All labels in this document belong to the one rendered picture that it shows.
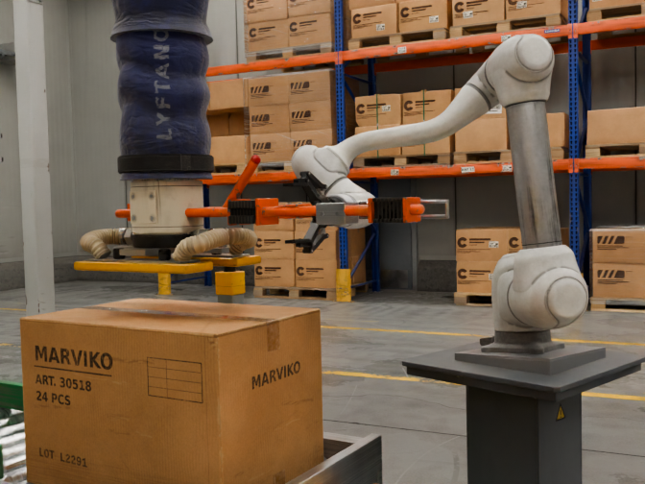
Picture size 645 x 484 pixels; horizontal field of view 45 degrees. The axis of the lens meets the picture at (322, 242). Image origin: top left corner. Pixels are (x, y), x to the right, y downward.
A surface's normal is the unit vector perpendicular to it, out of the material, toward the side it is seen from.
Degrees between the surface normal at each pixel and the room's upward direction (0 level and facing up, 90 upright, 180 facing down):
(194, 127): 77
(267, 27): 91
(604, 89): 90
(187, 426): 90
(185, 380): 90
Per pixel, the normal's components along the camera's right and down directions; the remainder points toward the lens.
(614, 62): -0.44, 0.06
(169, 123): 0.35, -0.24
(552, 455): 0.69, 0.02
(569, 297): 0.13, 0.07
